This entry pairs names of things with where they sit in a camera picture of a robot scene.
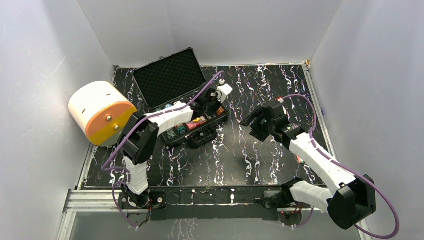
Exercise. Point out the white and orange cylinder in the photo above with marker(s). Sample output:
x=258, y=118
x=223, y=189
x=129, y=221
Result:
x=101, y=112

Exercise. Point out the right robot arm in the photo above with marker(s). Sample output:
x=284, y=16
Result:
x=347, y=198

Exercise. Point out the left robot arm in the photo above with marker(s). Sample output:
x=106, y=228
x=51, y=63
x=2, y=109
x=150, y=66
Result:
x=139, y=140

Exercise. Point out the red yellow chip stack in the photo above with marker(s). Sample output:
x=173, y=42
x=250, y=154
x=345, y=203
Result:
x=220, y=111

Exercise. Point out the green blue chip stack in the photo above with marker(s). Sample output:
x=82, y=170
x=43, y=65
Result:
x=171, y=134

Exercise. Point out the orange pen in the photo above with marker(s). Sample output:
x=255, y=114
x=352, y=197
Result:
x=300, y=160

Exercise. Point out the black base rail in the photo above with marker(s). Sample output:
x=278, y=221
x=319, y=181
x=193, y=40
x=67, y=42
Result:
x=212, y=202

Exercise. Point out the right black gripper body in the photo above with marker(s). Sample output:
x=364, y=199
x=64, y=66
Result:
x=261, y=128

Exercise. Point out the black poker set case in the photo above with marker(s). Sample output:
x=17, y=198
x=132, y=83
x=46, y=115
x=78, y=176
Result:
x=173, y=81

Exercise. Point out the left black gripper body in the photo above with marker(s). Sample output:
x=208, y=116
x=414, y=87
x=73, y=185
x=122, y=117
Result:
x=209, y=102

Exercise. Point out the red card deck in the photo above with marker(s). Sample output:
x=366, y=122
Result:
x=192, y=125

